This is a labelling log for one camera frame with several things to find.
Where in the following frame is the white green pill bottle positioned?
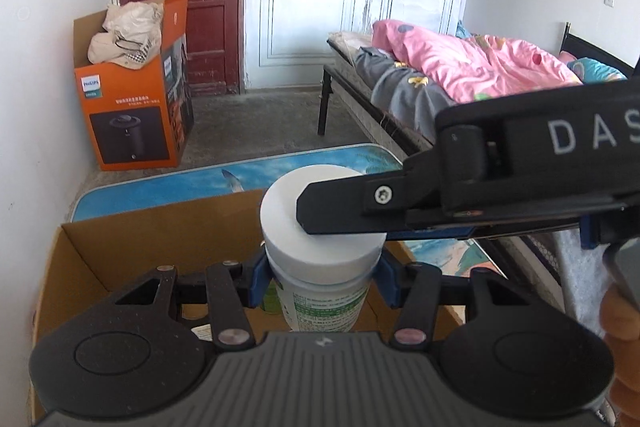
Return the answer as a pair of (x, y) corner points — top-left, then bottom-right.
(259, 165), (385, 333)

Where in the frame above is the white power adapter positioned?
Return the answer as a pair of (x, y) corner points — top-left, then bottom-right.
(191, 324), (213, 343)

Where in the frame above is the green dropper bottle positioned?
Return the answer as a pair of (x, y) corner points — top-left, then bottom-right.
(260, 281), (282, 315)

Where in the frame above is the person's right hand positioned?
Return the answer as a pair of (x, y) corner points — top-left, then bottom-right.
(600, 285), (640, 426)

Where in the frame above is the grey blanket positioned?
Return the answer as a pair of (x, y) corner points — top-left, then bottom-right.
(355, 48), (456, 143)

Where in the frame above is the pink floral quilt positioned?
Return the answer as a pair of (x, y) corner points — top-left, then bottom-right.
(372, 20), (582, 104)

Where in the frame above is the orange Philips box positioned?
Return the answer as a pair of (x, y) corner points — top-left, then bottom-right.
(74, 0), (194, 171)

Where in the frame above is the beige cloth in box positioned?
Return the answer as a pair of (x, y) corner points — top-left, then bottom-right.
(87, 2), (164, 70)

